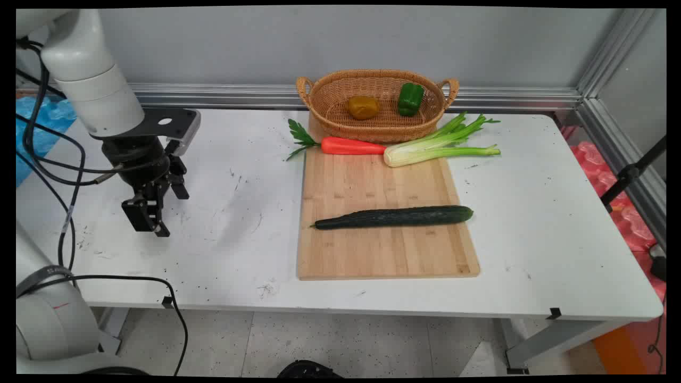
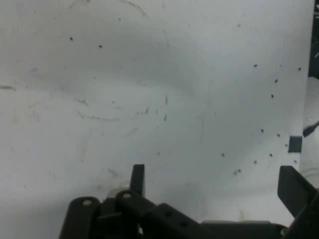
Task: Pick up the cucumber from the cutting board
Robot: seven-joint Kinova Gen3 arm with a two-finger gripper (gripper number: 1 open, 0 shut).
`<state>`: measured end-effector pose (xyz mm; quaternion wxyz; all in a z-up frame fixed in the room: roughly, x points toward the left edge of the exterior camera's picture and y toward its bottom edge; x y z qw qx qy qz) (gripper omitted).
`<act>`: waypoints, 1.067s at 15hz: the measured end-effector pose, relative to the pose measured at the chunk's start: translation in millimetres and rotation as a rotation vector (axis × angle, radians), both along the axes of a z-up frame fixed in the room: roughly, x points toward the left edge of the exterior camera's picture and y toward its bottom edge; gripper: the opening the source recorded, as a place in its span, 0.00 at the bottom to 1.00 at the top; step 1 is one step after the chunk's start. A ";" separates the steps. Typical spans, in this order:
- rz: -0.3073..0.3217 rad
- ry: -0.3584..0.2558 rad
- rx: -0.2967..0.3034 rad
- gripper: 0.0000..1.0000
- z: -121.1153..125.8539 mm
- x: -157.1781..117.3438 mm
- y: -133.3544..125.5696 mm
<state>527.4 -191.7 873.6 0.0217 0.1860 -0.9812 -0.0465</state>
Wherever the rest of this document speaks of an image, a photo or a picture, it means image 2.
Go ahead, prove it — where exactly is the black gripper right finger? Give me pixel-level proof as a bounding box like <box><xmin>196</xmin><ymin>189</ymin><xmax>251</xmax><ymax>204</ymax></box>
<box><xmin>277</xmin><ymin>165</ymin><xmax>319</xmax><ymax>239</ymax></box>

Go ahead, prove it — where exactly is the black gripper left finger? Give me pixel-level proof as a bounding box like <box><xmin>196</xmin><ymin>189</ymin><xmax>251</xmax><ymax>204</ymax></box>
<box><xmin>59</xmin><ymin>164</ymin><xmax>204</xmax><ymax>239</ymax></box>

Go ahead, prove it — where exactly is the black tape piece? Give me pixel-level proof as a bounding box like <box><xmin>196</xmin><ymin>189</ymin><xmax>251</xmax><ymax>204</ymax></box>
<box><xmin>288</xmin><ymin>135</ymin><xmax>303</xmax><ymax>153</ymax></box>

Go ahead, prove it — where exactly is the black round floor object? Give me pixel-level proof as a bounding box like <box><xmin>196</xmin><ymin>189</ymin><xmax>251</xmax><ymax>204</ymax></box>
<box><xmin>308</xmin><ymin>0</ymin><xmax>319</xmax><ymax>79</ymax></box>

